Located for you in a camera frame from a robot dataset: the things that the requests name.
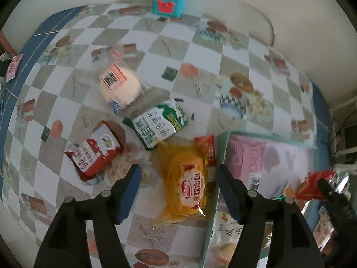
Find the green white cracker packet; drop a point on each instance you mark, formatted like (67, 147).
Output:
(323, 231)

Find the red foil snack bag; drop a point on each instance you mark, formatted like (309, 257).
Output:
(309, 190)

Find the teal shallow tray box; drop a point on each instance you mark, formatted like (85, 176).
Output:
(294, 163)

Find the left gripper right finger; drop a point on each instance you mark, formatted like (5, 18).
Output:
(292, 244)

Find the bun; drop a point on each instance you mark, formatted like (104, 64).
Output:
(119, 85)

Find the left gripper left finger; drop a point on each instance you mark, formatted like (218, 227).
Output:
(66, 243)

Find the small pink sachet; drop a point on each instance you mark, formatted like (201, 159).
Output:
(13, 67)

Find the small red candy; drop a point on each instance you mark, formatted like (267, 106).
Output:
(205, 146)

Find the pink snack bag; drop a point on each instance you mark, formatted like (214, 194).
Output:
(244, 159)

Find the white chinese-text snack bag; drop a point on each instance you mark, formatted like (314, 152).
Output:
(226, 233)

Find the red white snack box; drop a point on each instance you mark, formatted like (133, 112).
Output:
(98, 150)

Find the green mung biscuit pack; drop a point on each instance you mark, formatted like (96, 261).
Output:
(158, 123)

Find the yellow soft bread bag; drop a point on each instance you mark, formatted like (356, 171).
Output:
(184, 180)

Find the patterned checkered tablecloth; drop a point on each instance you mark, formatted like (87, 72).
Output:
(223, 80)

